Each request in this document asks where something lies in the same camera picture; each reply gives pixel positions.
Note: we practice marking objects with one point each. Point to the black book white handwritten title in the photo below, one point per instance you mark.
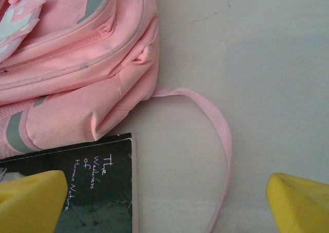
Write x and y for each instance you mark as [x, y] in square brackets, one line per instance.
[102, 192]

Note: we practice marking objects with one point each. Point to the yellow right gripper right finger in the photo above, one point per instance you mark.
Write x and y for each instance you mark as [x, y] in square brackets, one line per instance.
[300, 207]

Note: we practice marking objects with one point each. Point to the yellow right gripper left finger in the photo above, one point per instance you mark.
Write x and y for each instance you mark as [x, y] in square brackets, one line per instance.
[28, 204]

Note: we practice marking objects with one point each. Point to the pink white backpack charm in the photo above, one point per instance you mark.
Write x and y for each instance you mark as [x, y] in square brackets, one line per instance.
[18, 17]

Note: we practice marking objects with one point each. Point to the pink school backpack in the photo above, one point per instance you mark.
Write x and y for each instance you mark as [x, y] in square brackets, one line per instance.
[77, 63]

